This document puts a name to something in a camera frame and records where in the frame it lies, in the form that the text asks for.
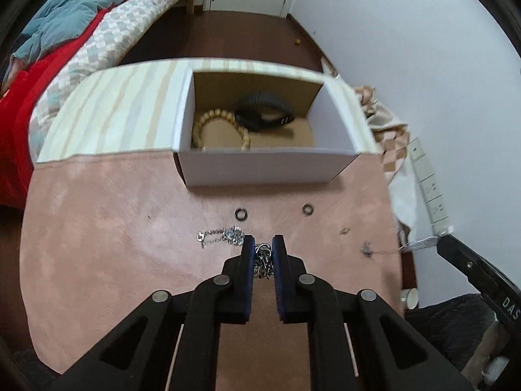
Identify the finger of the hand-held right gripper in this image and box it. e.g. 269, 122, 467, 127
437, 232, 521, 335

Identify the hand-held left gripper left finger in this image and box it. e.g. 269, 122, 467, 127
49, 234, 256, 391

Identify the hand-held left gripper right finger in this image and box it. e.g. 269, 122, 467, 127
272, 234, 478, 391

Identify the silver chain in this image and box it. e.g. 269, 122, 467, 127
253, 243, 277, 281

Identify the thin silver pendant necklace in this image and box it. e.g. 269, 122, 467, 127
360, 236, 442, 260

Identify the white cardboard box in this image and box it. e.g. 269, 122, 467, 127
173, 68, 361, 188

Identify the dark fluffy cushion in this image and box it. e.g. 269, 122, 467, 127
406, 292, 505, 375

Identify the white cup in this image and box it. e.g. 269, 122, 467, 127
401, 287, 421, 310

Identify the white power strip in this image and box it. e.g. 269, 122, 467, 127
408, 137, 454, 235

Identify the beige checkered cloth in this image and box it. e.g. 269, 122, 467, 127
352, 85, 420, 233

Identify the black wristband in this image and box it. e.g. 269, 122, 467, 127
234, 94, 294, 133

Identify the bed with red blanket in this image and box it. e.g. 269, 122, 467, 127
0, 0, 193, 209

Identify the grey white checkered quilt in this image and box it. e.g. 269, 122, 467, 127
28, 0, 201, 152

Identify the blue-grey blanket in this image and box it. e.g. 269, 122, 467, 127
9, 0, 204, 65

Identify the silver link bracelet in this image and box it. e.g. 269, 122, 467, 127
197, 225, 246, 248

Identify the wooden bead bracelet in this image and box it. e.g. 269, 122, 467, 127
191, 108, 250, 151

